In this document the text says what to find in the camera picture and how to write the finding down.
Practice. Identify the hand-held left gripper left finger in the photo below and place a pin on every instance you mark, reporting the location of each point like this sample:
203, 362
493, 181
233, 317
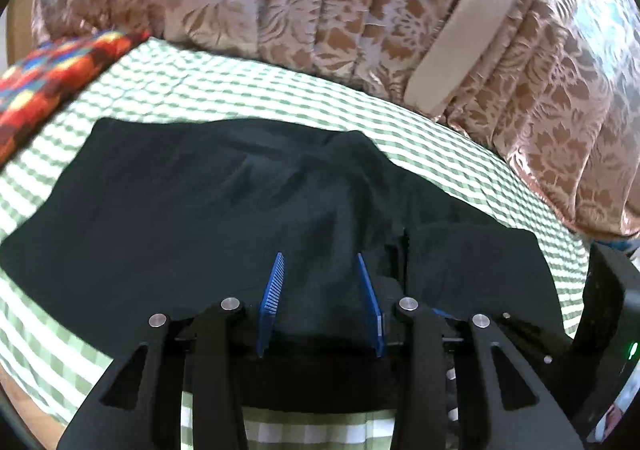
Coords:
272, 305

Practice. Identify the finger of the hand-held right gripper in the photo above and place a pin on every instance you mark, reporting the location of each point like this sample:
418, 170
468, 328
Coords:
532, 345
447, 325

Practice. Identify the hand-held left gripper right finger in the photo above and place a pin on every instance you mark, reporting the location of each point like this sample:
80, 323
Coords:
371, 310

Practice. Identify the black pants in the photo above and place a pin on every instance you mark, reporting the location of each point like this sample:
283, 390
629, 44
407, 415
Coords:
225, 210

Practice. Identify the blue cloth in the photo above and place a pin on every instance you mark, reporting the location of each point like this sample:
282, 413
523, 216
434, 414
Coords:
619, 245

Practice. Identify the green checked bedsheet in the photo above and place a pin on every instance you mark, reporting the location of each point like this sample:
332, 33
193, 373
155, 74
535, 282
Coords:
250, 84

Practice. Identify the brown floral curtain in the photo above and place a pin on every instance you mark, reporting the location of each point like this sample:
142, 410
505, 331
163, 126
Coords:
350, 4

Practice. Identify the beige curtain tie band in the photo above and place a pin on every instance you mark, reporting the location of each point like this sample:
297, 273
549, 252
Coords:
475, 19

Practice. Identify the colourful patchwork cloth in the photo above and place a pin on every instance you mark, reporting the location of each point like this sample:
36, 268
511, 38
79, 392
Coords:
55, 79

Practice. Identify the wooden frame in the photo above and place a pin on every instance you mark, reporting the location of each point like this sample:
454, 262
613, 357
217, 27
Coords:
20, 24

